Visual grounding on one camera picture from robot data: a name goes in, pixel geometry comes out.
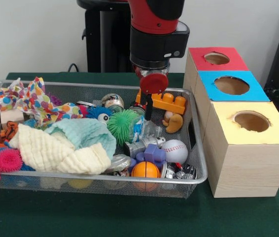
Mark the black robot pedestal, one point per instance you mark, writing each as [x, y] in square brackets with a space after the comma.
[105, 39]

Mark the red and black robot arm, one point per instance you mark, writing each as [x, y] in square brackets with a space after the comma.
[156, 34]

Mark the orange rubber toy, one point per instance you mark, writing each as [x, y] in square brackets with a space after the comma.
[171, 102]

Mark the small orange basketball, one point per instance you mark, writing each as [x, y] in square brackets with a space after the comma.
[145, 169]

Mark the green spiky ball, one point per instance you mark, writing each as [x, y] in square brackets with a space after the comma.
[123, 126]

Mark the clear mesh bin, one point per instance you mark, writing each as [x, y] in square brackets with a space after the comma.
[80, 187]

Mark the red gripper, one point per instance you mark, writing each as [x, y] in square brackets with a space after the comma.
[154, 83]

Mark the mint green cloth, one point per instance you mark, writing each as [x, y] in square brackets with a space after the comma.
[87, 136]

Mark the white ball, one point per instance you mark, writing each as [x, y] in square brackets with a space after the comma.
[175, 151]

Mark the polka dot cloth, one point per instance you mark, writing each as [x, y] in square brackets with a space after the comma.
[36, 101]

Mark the cream yellow cloth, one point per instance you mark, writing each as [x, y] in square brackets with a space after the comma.
[55, 153]

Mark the silver can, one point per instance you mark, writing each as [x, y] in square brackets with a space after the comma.
[117, 164]

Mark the pink spiky ball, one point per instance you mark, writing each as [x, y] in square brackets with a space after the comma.
[7, 160]

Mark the wooden box with three holes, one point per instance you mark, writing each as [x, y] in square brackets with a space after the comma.
[248, 158]

